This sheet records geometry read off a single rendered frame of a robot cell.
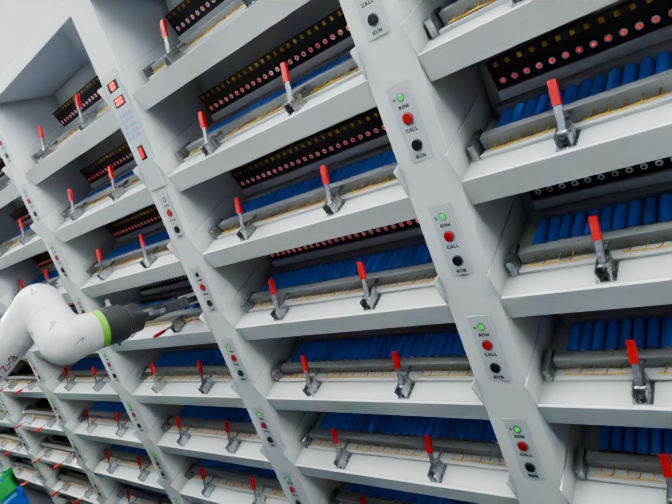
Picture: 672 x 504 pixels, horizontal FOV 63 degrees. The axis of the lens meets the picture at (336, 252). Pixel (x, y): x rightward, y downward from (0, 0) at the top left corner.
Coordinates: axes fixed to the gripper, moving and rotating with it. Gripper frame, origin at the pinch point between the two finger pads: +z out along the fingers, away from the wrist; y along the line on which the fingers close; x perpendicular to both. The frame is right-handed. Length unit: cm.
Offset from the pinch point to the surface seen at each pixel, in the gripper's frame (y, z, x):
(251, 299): -22.7, 1.8, 3.1
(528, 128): -100, 0, -16
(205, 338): -5.3, -2.8, 10.8
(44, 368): 120, -2, 18
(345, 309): -56, -2, 8
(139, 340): 28.0, -4.1, 9.3
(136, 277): 13.8, -6.7, -9.5
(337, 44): -66, 5, -43
